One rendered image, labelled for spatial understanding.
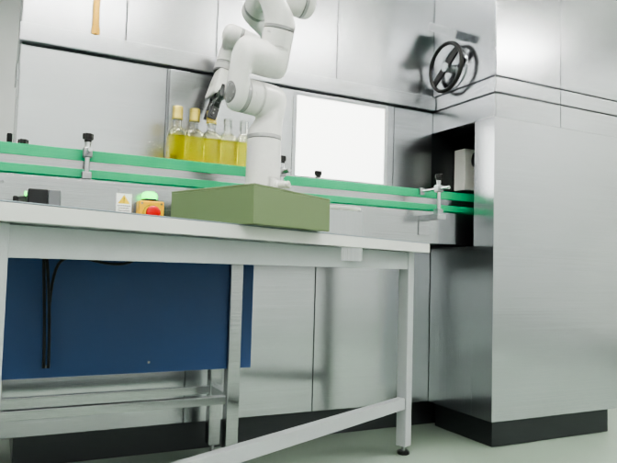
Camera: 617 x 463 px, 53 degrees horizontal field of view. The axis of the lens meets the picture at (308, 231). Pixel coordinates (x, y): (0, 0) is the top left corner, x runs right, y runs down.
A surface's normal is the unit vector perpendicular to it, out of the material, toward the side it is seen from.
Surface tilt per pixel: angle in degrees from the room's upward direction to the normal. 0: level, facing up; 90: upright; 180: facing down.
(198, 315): 90
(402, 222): 90
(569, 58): 90
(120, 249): 90
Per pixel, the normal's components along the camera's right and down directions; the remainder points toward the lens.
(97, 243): 0.78, -0.01
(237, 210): -0.62, -0.06
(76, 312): 0.45, -0.04
